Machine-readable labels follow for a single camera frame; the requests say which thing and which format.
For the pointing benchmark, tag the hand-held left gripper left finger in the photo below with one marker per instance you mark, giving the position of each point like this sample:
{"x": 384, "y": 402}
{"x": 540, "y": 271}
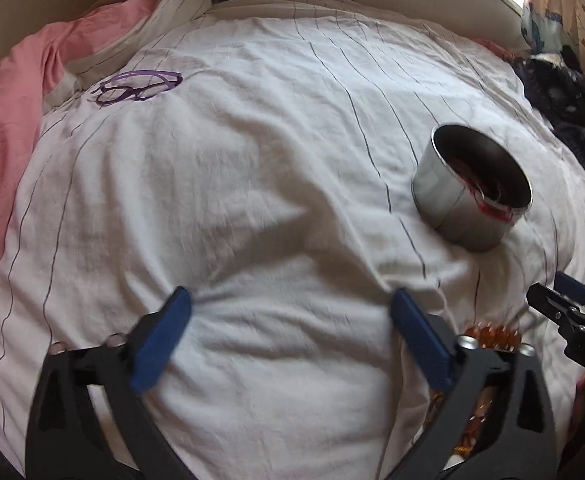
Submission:
{"x": 165, "y": 340}

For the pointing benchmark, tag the pink and striped quilt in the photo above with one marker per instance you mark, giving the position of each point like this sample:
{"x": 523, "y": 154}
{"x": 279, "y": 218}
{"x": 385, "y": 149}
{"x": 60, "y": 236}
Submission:
{"x": 7, "y": 110}

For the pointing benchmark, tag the heap of bangles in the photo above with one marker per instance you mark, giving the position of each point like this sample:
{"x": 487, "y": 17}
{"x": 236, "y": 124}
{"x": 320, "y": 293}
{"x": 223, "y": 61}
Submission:
{"x": 489, "y": 200}

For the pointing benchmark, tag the pale cartoon print curtain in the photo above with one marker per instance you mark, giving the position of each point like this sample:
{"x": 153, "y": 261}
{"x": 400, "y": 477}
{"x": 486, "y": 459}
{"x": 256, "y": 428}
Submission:
{"x": 562, "y": 15}

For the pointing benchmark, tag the purple eyeglasses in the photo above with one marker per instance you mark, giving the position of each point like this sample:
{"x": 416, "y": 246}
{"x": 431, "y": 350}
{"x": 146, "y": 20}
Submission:
{"x": 174, "y": 81}

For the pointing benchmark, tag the round metal tin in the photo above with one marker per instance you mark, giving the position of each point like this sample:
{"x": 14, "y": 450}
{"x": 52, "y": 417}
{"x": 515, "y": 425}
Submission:
{"x": 447, "y": 210}

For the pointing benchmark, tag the pile of dark clothes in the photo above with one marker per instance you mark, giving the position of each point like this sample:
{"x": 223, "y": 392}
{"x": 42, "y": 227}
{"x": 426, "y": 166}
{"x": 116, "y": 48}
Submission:
{"x": 552, "y": 90}

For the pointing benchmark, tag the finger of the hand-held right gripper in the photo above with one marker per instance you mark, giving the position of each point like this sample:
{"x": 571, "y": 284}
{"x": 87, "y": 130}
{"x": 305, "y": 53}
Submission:
{"x": 579, "y": 332}
{"x": 579, "y": 292}

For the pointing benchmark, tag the white striped bedsheet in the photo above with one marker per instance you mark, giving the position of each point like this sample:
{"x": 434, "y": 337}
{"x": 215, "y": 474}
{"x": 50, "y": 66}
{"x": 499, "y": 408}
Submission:
{"x": 247, "y": 185}

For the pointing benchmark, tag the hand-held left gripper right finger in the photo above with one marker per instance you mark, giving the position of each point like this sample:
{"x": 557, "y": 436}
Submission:
{"x": 422, "y": 345}

